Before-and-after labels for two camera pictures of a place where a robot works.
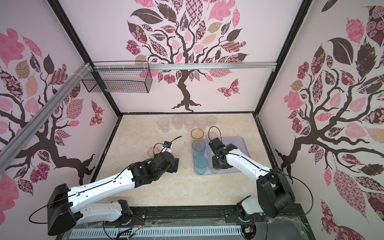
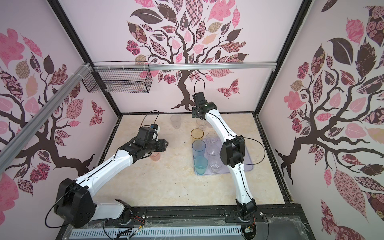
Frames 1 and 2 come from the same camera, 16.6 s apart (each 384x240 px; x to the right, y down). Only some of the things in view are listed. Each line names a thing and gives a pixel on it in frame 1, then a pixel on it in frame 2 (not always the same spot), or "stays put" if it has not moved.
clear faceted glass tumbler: [189, 122] → [201, 123]
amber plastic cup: [197, 133] stays put
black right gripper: [215, 165] → [194, 115]
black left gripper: [174, 167] → [162, 146]
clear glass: [210, 136] stays put
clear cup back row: [177, 120] stays put
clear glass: [210, 166] stays put
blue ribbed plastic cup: [198, 147] stays put
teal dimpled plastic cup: [200, 164] stays put
